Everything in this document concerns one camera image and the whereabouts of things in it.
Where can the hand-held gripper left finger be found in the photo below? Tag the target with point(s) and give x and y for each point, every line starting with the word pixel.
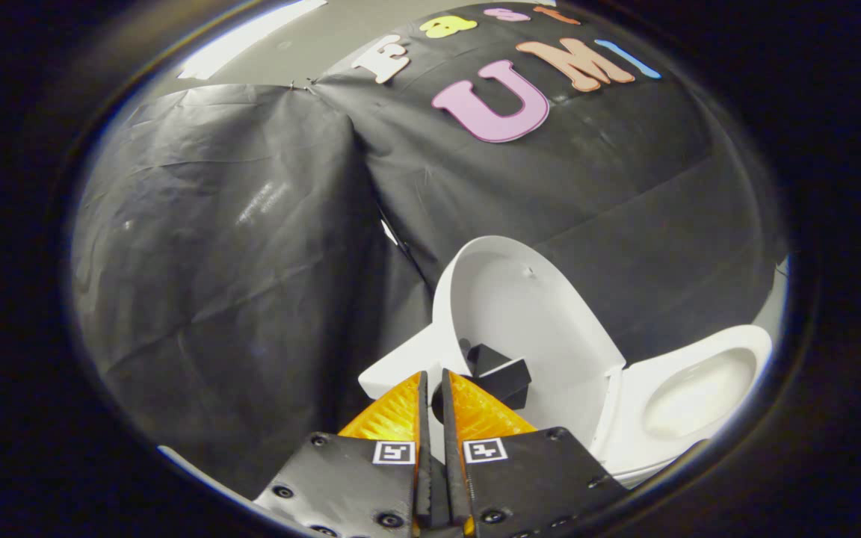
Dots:
pixel 356 486

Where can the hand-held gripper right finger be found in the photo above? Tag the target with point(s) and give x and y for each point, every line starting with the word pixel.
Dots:
pixel 535 486

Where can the white toilet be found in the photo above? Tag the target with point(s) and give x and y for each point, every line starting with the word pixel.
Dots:
pixel 699 396

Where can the black backdrop cloth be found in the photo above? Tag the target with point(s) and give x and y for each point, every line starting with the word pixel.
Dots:
pixel 251 261

